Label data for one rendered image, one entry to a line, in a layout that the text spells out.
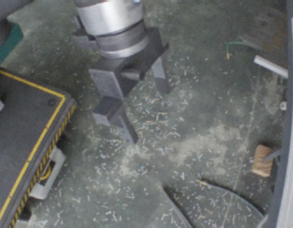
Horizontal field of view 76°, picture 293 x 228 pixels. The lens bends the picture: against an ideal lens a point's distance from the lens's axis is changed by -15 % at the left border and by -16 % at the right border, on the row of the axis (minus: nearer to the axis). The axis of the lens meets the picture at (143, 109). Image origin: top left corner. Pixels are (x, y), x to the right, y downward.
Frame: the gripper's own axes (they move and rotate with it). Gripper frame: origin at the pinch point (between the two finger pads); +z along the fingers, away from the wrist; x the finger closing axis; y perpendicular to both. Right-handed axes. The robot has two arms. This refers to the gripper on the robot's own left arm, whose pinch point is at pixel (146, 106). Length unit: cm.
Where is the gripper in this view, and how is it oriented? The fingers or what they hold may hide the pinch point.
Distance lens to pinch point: 41.2
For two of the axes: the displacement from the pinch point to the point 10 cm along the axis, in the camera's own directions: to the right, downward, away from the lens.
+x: 5.0, -6.9, 5.2
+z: 2.6, 6.9, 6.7
